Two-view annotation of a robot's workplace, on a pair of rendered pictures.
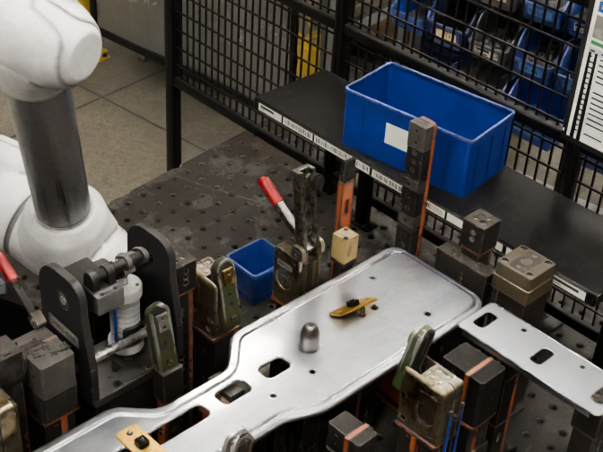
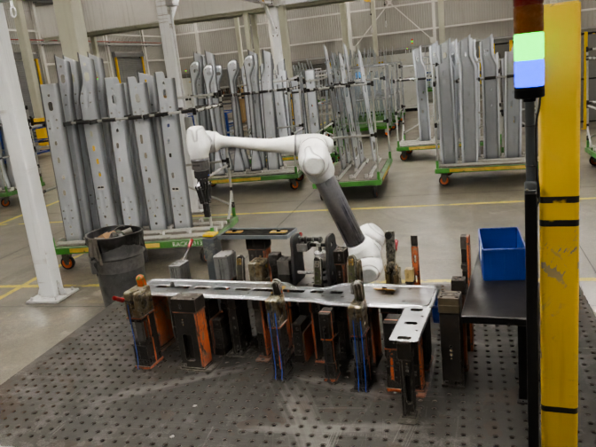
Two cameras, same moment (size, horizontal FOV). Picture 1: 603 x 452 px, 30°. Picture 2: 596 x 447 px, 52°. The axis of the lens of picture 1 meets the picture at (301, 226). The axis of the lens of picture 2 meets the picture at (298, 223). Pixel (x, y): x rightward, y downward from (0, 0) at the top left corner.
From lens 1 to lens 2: 2.18 m
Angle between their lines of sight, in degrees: 64
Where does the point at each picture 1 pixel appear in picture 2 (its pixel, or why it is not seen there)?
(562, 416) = (474, 398)
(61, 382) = (284, 270)
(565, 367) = (411, 328)
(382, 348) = (371, 301)
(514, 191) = (510, 286)
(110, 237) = (365, 257)
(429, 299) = (412, 299)
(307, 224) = (390, 256)
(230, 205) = not seen: hidden behind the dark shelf
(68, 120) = (331, 196)
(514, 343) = (410, 317)
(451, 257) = not seen: hidden behind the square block
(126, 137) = not seen: outside the picture
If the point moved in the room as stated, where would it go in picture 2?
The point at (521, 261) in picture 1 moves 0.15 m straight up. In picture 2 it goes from (448, 294) to (446, 254)
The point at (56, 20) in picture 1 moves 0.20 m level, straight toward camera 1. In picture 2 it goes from (307, 152) to (270, 160)
